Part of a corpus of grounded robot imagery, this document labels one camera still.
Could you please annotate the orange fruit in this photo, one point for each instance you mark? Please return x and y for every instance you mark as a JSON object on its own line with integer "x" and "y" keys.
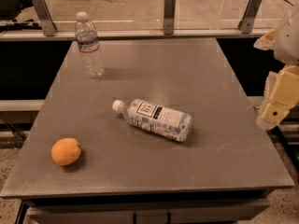
{"x": 65, "y": 151}

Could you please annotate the grey table frame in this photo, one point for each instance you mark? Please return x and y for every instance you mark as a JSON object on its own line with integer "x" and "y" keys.
{"x": 212, "y": 207}

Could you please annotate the blue label plastic bottle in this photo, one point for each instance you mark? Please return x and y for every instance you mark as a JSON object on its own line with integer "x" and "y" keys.
{"x": 154, "y": 118}

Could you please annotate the middle metal bracket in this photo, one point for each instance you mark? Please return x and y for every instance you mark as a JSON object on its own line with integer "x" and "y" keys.
{"x": 169, "y": 16}

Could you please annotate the right metal bracket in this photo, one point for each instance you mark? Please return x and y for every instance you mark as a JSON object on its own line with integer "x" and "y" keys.
{"x": 246, "y": 24}

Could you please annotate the metal bracket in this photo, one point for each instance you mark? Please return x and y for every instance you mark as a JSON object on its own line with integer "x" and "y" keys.
{"x": 246, "y": 24}
{"x": 45, "y": 20}
{"x": 169, "y": 16}

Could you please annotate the clear plastic water bottle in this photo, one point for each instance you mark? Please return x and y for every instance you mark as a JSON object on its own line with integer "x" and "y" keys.
{"x": 89, "y": 46}

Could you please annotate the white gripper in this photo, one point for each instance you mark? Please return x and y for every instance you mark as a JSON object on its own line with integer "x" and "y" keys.
{"x": 289, "y": 44}

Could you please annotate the left metal bracket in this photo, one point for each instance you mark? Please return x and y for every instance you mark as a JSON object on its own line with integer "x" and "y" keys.
{"x": 45, "y": 20}

